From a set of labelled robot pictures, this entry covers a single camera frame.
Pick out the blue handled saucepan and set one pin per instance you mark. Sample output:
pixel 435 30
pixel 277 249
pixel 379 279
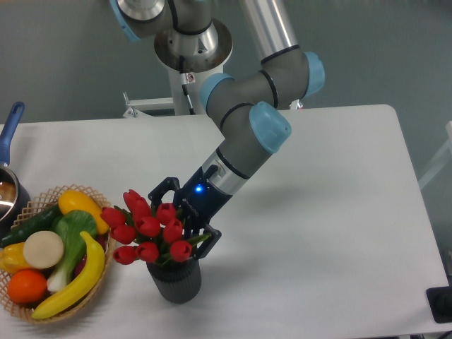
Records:
pixel 14 197

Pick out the yellow squash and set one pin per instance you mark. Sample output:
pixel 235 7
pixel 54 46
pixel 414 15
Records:
pixel 75 200

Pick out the orange plastic fruit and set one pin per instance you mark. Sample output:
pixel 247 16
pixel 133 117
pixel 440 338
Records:
pixel 27 286

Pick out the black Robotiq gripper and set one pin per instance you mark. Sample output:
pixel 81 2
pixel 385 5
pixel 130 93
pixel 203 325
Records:
pixel 199 200

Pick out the green cucumber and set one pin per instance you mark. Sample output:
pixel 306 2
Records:
pixel 41 221

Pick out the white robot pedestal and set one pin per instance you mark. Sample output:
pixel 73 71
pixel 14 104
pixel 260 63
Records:
pixel 189 96

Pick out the dark grey ribbed vase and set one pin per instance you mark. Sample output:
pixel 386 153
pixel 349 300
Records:
pixel 178 280

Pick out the beige round disc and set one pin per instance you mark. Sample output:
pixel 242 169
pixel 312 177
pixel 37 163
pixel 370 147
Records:
pixel 43 249

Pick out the white frame at right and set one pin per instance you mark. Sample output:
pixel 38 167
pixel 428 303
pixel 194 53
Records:
pixel 438 161

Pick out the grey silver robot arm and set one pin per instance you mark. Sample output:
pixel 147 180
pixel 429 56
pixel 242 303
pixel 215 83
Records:
pixel 248 112

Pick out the red tulip bouquet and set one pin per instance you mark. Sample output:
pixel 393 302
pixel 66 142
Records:
pixel 151 234

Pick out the black device at table edge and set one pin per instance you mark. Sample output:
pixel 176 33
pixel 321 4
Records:
pixel 439 299

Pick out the yellow bell pepper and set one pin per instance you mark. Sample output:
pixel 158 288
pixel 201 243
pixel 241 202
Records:
pixel 12 258

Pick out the green white bok choy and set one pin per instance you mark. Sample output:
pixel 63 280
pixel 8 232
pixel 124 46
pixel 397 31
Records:
pixel 69 228

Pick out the yellow plastic banana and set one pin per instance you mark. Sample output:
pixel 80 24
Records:
pixel 79 287

